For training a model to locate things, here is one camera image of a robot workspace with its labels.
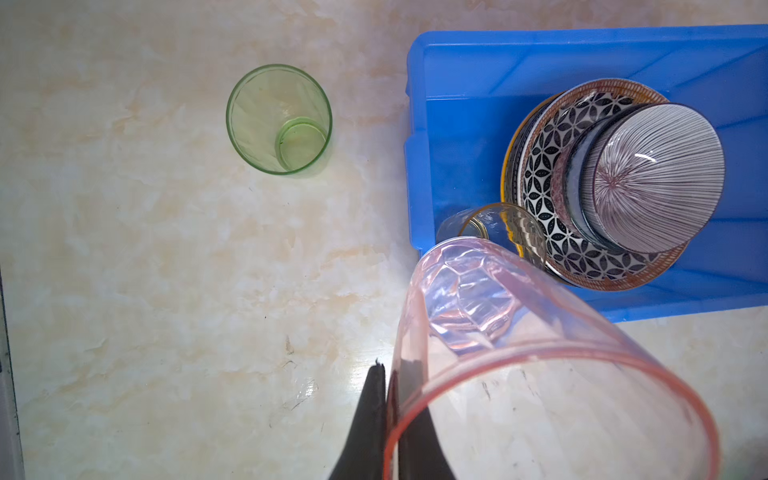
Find green translucent plastic cup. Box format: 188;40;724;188
225;64;334;178

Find black geometric orange-rimmed plate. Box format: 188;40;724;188
501;78;688;292

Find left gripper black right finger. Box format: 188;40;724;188
398;408;456;480

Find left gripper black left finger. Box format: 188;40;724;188
329;362;387;480

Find purple striped bowl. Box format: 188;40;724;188
578;103;725;254

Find blue plastic bin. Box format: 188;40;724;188
405;24;767;322

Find yellow translucent plastic cup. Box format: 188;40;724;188
436;202;547;270

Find pink translucent plastic cup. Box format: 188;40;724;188
383;237;721;479

